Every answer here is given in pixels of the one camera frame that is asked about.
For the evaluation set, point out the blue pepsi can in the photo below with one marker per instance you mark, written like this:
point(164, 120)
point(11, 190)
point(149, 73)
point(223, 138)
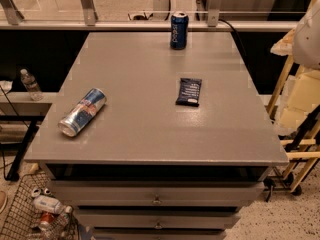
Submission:
point(179, 30)

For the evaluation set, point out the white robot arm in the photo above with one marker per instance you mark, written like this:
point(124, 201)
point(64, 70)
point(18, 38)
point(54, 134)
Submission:
point(306, 41)

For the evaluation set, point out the silver blue redbull can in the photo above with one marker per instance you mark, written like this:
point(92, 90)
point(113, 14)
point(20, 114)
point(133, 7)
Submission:
point(85, 110)

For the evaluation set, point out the red can in basket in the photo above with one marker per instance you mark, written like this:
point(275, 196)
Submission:
point(45, 220)

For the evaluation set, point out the grey drawer cabinet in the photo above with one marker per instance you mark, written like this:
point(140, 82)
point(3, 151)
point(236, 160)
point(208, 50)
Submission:
point(145, 168)

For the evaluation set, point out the dark blue snack bar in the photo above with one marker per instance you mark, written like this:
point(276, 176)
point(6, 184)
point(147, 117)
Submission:
point(189, 92)

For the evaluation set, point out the clear plastic water bottle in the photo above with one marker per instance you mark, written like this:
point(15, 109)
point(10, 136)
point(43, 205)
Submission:
point(30, 83)

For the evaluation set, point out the white bottle in basket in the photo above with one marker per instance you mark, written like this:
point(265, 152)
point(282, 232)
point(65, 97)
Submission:
point(48, 204)

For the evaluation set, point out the black wire basket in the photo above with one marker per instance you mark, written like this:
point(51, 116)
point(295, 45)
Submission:
point(23, 219)

